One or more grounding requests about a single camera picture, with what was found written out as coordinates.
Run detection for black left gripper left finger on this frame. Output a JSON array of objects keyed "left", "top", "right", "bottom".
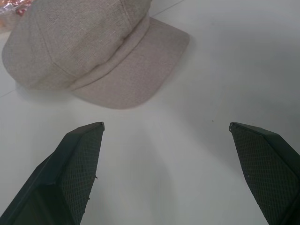
[{"left": 0, "top": 121, "right": 105, "bottom": 225}]

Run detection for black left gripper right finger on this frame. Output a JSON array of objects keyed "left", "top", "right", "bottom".
[{"left": 229, "top": 122, "right": 300, "bottom": 225}]

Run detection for beige fabric cap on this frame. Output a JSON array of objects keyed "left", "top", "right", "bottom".
[{"left": 1, "top": 0, "right": 190, "bottom": 110}]

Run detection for clear orange plastic bag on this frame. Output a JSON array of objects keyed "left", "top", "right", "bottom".
[{"left": 0, "top": 0, "right": 32, "bottom": 34}]

